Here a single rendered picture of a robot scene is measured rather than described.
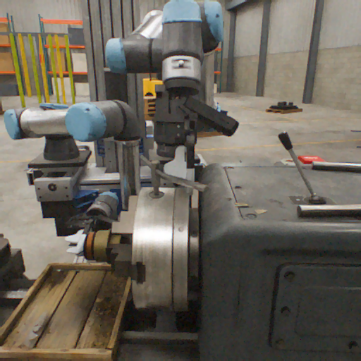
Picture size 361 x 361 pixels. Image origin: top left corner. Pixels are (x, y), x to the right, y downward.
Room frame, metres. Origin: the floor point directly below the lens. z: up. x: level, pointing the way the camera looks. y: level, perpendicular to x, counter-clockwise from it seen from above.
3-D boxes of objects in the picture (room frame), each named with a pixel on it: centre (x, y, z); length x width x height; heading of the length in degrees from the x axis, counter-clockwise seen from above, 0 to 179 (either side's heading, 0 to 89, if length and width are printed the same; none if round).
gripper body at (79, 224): (0.84, 0.27, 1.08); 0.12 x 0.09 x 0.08; 177
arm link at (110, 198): (1.00, 0.26, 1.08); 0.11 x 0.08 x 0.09; 177
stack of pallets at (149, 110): (10.46, 0.70, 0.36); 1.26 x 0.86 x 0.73; 116
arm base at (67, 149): (1.35, 0.52, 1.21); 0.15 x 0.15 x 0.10
